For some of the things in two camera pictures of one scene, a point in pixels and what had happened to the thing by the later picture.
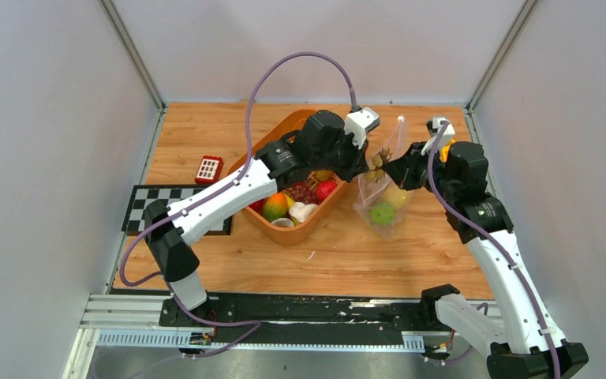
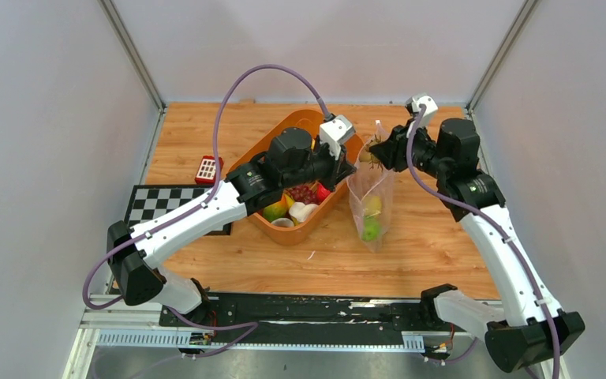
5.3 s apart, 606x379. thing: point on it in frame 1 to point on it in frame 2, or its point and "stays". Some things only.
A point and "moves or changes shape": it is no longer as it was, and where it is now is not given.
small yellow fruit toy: x=290 y=202 stays
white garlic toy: x=283 y=222 stays
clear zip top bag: x=379 y=201 moves or changes shape
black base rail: x=301 y=319 stays
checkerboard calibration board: x=144 y=196 stays
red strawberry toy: x=323 y=189 stays
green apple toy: x=382 y=213 to x=371 y=228
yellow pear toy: x=398 y=197 to x=372 y=205
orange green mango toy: x=275 y=207 stays
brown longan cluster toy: x=378 y=162 moves or changes shape
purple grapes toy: x=303 y=193 stays
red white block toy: x=209 y=170 stays
